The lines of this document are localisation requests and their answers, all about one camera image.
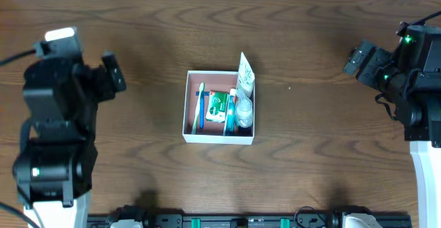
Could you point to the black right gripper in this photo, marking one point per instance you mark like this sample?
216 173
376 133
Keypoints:
360 63

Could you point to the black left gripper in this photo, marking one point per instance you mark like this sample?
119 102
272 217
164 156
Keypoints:
112 71

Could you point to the blue disposable razor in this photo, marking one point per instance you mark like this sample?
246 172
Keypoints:
202 110

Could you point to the green and white toothbrush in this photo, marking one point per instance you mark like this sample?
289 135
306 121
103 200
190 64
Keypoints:
198 106

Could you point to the green and white soap packet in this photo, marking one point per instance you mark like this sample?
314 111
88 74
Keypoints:
217 107

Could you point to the white floral lotion tube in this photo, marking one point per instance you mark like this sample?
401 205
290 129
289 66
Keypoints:
246 76

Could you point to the red and teal toothpaste tube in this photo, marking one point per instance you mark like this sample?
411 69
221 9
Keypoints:
229 127

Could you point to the clear pump soap bottle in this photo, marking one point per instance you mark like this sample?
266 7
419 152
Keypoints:
244 110

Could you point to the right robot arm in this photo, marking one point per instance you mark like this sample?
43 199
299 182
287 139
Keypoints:
419 113

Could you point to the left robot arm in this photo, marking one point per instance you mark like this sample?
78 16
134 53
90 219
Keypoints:
53 170

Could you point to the white box with pink interior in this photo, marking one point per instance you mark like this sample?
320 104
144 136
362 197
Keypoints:
220 81

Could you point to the black mounting rail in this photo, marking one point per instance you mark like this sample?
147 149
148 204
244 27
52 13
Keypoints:
345 216

